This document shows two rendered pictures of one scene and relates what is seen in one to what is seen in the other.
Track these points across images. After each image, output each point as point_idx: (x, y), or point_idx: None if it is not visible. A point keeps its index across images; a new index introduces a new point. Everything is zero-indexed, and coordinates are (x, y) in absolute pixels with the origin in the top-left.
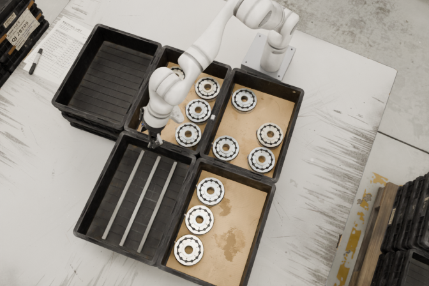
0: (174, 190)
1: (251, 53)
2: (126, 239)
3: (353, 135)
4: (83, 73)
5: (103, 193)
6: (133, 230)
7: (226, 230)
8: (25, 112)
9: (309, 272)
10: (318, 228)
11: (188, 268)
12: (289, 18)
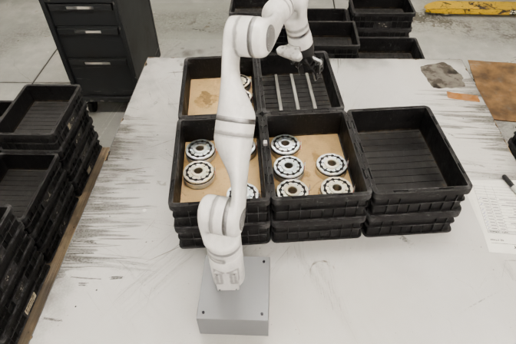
0: None
1: (262, 277)
2: (289, 79)
3: (93, 254)
4: (438, 160)
5: (328, 90)
6: (289, 84)
7: (213, 104)
8: (464, 147)
9: (133, 130)
10: (128, 157)
11: None
12: (211, 198)
